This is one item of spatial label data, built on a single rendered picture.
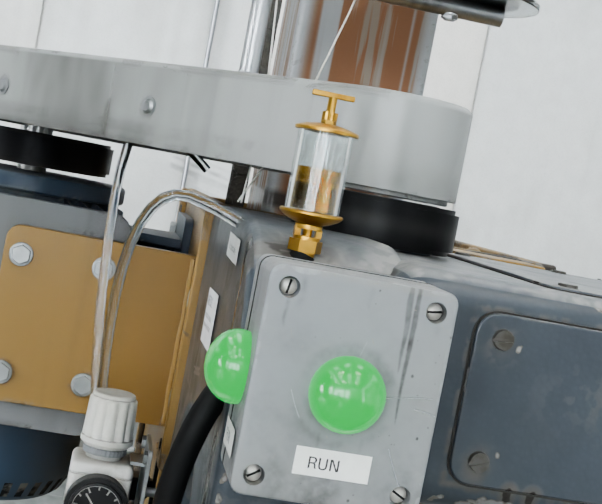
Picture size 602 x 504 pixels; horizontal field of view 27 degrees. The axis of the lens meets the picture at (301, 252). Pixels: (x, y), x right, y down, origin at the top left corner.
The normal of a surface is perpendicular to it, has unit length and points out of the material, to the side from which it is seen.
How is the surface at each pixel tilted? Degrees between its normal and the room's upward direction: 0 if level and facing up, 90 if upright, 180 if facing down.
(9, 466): 91
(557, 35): 90
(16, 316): 90
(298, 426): 90
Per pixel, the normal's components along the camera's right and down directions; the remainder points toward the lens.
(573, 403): 0.15, 0.08
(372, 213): -0.07, 0.04
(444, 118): 0.56, 0.15
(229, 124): -0.66, -0.09
